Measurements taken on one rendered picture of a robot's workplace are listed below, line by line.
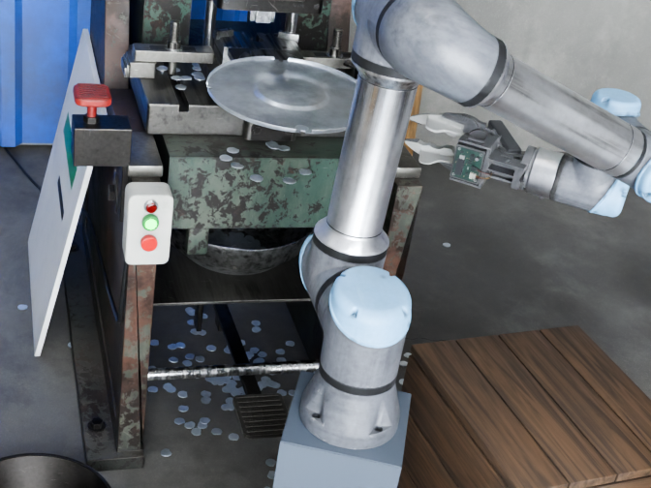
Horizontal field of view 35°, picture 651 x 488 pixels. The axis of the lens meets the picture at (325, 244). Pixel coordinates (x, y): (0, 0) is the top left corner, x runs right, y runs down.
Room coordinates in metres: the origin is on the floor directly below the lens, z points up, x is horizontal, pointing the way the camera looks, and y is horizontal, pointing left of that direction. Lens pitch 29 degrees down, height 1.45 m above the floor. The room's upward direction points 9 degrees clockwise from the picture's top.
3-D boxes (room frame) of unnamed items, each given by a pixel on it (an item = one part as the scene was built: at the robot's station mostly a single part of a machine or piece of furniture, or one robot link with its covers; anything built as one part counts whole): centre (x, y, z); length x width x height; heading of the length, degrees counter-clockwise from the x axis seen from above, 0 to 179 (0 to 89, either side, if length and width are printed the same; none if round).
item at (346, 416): (1.26, -0.08, 0.50); 0.15 x 0.15 x 0.10
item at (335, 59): (1.99, 0.04, 0.76); 0.17 x 0.06 x 0.10; 110
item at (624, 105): (1.49, -0.40, 0.88); 0.11 x 0.08 x 0.11; 19
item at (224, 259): (1.93, 0.19, 0.36); 0.34 x 0.34 x 0.10
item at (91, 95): (1.60, 0.42, 0.72); 0.07 x 0.06 x 0.08; 20
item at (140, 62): (1.87, 0.35, 0.76); 0.17 x 0.06 x 0.10; 110
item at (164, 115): (1.93, 0.19, 0.68); 0.45 x 0.30 x 0.06; 110
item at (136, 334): (1.97, 0.49, 0.45); 0.92 x 0.12 x 0.90; 20
